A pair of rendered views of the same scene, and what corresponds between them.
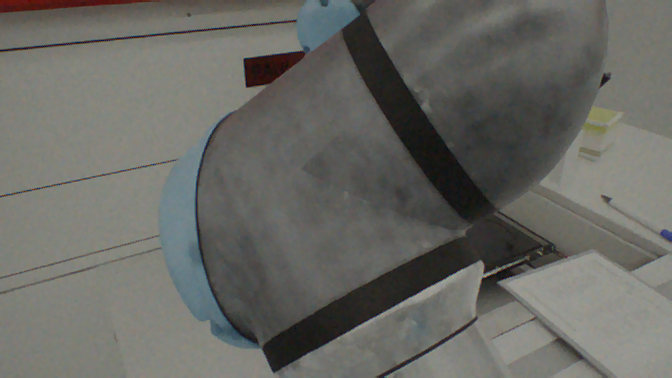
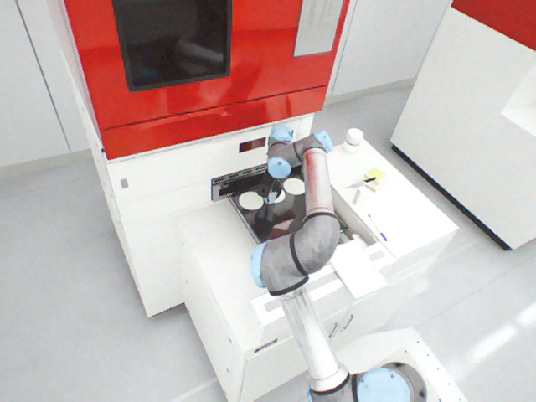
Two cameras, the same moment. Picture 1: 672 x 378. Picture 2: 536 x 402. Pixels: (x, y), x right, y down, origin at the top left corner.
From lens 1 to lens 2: 78 cm
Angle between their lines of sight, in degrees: 20
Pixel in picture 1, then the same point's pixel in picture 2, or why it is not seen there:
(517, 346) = (323, 272)
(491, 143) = (311, 270)
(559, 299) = (338, 258)
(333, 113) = (286, 261)
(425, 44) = (302, 256)
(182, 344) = (215, 254)
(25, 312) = (147, 233)
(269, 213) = (274, 274)
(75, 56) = (178, 151)
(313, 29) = (274, 170)
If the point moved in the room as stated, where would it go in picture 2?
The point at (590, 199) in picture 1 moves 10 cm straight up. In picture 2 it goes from (363, 214) to (371, 197)
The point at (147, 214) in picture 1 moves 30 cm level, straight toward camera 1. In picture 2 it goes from (194, 198) to (217, 256)
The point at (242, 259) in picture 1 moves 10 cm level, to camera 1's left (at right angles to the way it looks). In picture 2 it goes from (268, 279) to (229, 276)
